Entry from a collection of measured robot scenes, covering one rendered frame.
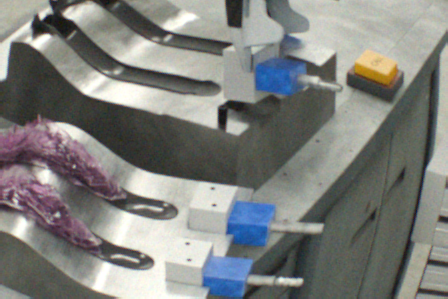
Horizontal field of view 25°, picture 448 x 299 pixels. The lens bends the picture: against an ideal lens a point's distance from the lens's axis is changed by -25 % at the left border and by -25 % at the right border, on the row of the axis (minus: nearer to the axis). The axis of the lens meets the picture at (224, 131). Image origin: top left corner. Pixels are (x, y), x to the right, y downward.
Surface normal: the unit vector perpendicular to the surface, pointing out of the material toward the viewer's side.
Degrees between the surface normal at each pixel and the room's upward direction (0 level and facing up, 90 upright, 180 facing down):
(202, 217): 90
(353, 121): 0
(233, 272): 0
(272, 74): 82
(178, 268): 90
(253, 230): 90
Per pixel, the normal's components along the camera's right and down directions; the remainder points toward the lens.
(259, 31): -0.48, 0.10
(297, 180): 0.04, -0.88
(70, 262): 0.47, -0.72
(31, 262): -0.21, 0.46
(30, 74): -0.49, 0.40
